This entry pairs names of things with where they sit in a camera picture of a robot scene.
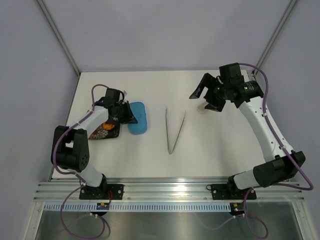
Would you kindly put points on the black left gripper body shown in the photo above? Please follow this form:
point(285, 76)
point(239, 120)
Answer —
point(120, 114)

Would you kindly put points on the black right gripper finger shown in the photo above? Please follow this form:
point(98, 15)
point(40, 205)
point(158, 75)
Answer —
point(205, 82)
point(217, 106)

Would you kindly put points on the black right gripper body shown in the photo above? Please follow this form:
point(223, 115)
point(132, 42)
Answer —
point(216, 93)

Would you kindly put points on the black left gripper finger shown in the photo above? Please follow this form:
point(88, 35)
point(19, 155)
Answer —
point(129, 116)
point(123, 103)

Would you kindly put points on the blue lunch box lid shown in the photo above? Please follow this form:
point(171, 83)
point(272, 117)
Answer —
point(139, 111)

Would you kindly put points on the metal serving tongs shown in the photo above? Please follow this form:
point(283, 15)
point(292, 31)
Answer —
point(171, 132)

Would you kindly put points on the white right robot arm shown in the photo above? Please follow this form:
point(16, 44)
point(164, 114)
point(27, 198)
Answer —
point(239, 94)

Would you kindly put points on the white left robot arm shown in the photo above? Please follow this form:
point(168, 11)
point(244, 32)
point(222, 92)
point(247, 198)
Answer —
point(71, 154)

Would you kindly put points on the beige translucent cutlery case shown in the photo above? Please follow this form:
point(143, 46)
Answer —
point(201, 108)

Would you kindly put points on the dark floral square plate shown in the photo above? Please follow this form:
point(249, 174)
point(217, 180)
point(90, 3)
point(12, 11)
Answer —
point(101, 134)

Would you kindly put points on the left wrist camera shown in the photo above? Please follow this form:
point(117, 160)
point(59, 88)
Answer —
point(114, 96)

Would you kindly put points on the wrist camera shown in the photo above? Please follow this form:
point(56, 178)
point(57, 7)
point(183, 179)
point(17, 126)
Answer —
point(114, 96)
point(230, 74)

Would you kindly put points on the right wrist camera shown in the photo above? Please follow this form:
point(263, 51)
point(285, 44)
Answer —
point(230, 74)

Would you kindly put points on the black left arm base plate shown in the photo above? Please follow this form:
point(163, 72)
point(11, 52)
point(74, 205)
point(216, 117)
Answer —
point(113, 191)

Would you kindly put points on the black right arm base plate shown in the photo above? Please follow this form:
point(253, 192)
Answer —
point(222, 192)

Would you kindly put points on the left aluminium frame post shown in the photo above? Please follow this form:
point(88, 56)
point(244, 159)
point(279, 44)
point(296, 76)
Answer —
point(44, 9)

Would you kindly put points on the aluminium frame post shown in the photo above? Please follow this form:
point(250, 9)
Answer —
point(276, 33)
point(44, 9)

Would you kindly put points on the aluminium front rail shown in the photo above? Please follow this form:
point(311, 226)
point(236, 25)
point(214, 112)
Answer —
point(163, 189)

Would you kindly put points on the right aluminium frame post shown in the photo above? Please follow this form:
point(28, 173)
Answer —
point(276, 33)

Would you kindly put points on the white slotted cable duct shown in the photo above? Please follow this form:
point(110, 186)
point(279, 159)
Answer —
point(140, 207)

